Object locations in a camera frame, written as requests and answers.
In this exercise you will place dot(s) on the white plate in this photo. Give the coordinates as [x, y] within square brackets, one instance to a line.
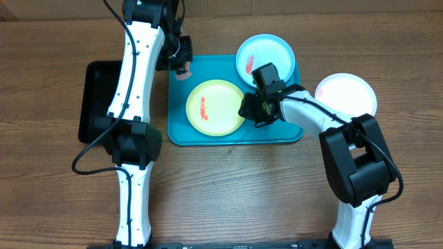
[347, 93]

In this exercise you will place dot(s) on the teal plastic tray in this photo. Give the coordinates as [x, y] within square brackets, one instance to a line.
[218, 67]

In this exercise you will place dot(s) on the black rectangular tray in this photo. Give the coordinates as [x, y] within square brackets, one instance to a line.
[100, 85]

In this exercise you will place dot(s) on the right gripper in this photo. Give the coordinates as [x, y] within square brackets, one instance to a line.
[248, 113]

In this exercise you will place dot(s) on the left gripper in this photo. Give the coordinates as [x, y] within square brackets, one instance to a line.
[187, 55]

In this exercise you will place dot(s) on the yellow green plate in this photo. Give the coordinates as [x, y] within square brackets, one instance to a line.
[212, 108]

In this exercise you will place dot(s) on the green pink sponge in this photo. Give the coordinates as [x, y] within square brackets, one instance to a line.
[185, 73]

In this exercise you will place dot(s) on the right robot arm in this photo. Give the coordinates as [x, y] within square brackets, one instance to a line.
[358, 164]

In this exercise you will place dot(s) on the light blue plate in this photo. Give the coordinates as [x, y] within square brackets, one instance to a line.
[262, 49]

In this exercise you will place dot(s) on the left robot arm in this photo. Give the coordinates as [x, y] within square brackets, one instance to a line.
[154, 41]

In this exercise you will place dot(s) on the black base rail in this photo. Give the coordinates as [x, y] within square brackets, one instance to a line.
[239, 246]

